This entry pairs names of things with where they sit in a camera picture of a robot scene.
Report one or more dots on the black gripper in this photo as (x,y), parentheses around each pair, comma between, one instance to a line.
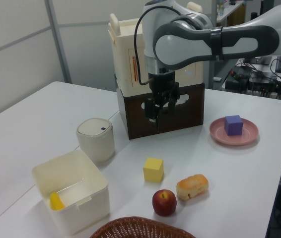
(162,84)

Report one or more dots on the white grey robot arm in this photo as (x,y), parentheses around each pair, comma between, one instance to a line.
(192,42)

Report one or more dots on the yellow cube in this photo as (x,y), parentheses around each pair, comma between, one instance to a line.
(153,171)

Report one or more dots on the purple cube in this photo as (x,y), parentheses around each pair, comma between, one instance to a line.
(233,125)

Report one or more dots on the dark brown wooden crate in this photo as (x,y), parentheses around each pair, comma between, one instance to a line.
(180,116)

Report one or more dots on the cream toy kitchen cabinet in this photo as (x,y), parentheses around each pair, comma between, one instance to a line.
(124,57)

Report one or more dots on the pink plate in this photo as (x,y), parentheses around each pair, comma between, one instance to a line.
(220,134)

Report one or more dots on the white lidded canister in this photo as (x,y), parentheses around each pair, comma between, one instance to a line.
(95,141)

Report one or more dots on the orange bread roll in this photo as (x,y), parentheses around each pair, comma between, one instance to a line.
(192,187)

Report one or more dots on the black electronics box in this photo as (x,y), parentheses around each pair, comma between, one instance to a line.
(244,79)

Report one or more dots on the red apple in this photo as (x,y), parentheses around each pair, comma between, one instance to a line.
(164,202)

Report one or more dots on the white plastic open box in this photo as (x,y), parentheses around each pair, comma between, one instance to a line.
(81,198)

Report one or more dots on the brown wicker basket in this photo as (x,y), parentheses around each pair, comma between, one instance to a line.
(140,228)

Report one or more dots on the yellow banana toy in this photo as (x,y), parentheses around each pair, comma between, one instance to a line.
(56,202)

